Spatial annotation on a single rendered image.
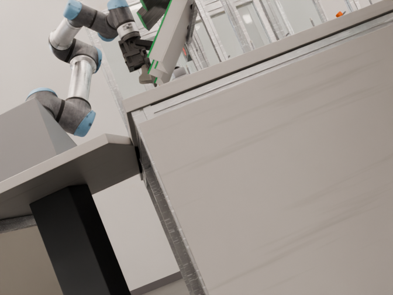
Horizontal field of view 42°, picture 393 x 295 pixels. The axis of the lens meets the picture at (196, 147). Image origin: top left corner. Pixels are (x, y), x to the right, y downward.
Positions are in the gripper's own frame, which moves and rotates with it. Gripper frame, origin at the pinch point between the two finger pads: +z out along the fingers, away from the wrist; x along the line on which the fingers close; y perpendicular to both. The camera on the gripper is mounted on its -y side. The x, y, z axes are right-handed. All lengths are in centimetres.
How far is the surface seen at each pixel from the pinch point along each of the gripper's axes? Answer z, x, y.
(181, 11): -3, 50, -8
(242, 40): 2.1, 21.0, -29.7
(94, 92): -118, -381, 23
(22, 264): 26, -424, 169
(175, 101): 25, 74, 6
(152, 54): 4.6, 47.7, 3.3
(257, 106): 32, 75, -10
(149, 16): -13.4, 29.5, -2.8
